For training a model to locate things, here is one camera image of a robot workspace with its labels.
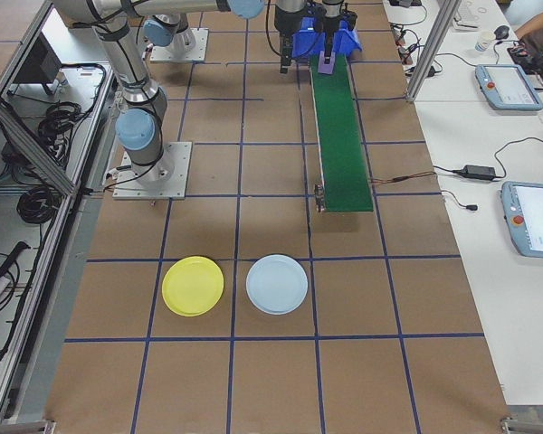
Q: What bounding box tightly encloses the light blue plastic plate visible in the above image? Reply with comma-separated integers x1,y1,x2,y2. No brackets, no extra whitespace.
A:
245,253,310,316

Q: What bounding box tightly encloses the aluminium corner bar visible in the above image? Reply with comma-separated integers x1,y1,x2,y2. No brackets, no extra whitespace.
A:
500,415,543,434
0,418,55,434

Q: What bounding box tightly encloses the coiled black cable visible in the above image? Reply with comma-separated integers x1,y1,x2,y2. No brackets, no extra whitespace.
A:
17,187,58,227
38,102,85,146

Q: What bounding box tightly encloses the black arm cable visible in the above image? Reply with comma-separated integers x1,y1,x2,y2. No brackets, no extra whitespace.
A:
264,0,284,58

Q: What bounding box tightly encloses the black cable with plug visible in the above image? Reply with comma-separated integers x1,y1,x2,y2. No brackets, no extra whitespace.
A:
441,189,480,212

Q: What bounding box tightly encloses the red and black wire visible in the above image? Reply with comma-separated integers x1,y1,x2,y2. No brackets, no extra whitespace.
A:
368,171,437,185

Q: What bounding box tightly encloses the white square base plate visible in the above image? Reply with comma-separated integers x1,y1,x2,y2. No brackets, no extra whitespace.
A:
148,27,209,63
112,141,194,201

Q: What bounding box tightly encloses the yellow plastic plate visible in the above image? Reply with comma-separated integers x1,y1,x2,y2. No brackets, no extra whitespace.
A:
161,255,225,317

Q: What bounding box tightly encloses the light blue teach pendant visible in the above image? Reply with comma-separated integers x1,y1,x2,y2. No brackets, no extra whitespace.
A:
500,180,543,261
473,62,543,112

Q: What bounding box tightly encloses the breadboard with coloured wires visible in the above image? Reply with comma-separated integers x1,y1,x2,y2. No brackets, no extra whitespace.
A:
506,40,539,69

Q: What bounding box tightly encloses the aluminium profile post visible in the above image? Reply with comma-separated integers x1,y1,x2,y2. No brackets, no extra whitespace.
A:
405,0,462,104

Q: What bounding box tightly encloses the black handle tool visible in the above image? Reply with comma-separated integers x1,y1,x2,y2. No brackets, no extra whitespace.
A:
0,241,31,279

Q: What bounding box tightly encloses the green conveyor belt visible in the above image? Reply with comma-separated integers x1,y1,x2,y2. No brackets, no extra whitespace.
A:
308,52,376,216

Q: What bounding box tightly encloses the black power cable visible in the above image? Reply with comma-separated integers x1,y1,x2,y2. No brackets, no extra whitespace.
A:
495,137,543,182

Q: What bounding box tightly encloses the small circuit board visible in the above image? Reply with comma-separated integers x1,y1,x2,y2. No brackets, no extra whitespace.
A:
391,22,411,46
397,42,424,74

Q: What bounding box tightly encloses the blue plastic storage bin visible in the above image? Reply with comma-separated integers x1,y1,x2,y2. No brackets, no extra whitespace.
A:
291,15,364,62

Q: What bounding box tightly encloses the V-shaped metal bar frame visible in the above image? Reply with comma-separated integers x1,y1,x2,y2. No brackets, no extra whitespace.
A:
0,0,119,421

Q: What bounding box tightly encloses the black control box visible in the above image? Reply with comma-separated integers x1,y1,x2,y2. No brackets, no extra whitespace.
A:
15,33,64,96

